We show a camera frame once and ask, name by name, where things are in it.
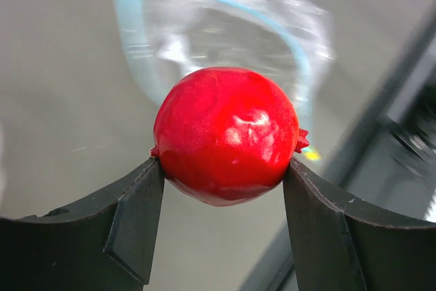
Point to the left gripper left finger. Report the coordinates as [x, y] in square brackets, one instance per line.
[104, 241]

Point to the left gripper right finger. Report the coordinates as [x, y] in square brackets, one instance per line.
[341, 242]

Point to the red fake apple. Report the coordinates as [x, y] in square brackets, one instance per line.
[226, 135]

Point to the clear blue zip top bag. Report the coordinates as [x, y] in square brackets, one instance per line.
[285, 40]

